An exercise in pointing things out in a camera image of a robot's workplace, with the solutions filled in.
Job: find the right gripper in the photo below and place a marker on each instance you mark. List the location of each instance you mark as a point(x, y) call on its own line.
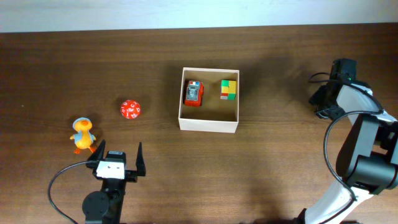
point(315, 99)

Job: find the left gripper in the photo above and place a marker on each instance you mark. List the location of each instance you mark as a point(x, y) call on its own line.
point(132, 174)

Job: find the colourful puzzle cube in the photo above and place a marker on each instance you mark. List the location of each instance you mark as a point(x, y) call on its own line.
point(228, 90)

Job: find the red toy car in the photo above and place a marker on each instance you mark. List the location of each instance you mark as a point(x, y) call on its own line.
point(194, 93)

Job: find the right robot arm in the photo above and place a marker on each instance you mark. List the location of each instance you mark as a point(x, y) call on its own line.
point(367, 161)

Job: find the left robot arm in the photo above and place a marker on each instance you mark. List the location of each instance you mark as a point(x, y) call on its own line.
point(105, 205)

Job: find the orange plush duck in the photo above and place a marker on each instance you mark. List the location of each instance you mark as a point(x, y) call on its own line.
point(83, 139)

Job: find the red letter ball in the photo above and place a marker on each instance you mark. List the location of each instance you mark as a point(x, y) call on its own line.
point(130, 109)

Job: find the white cardboard box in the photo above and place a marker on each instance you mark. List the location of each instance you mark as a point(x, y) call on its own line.
point(215, 114)

